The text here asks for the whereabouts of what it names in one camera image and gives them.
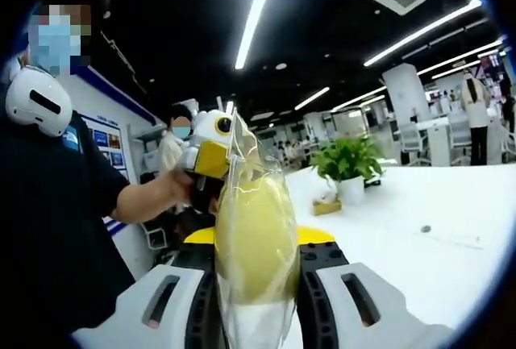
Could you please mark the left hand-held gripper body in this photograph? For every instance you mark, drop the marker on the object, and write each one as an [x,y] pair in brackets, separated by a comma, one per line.
[209,127]

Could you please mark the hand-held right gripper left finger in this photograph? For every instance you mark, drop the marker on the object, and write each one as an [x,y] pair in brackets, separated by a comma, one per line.
[169,308]

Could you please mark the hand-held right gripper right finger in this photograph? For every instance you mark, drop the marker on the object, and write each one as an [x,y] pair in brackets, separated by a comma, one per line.
[342,308]

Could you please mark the clear plastic bag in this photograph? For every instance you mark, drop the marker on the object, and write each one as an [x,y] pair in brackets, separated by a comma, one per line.
[242,143]

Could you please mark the person's left hand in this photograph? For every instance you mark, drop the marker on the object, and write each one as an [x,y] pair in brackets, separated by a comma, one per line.
[183,185]

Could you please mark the yellow tissue box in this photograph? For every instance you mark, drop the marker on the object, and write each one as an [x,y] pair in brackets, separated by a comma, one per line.
[327,205]

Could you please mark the long ceiling light strip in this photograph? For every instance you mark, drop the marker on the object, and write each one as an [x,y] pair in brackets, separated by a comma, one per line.
[256,14]
[312,98]
[423,28]

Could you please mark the black flat object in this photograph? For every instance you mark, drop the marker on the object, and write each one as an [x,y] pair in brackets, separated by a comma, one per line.
[373,182]

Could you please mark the green potted plant white pot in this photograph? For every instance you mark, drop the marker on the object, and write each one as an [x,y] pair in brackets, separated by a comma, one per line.
[348,163]

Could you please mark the person's dark shirt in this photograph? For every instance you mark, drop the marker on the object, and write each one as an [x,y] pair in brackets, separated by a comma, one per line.
[52,212]

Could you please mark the white worn device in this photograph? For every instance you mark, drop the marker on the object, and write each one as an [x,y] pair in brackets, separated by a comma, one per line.
[38,101]

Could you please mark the white mesh office chair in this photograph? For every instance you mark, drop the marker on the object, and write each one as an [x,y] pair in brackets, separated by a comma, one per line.
[412,143]

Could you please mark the wall poster board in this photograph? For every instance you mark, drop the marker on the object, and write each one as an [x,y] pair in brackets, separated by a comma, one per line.
[106,143]

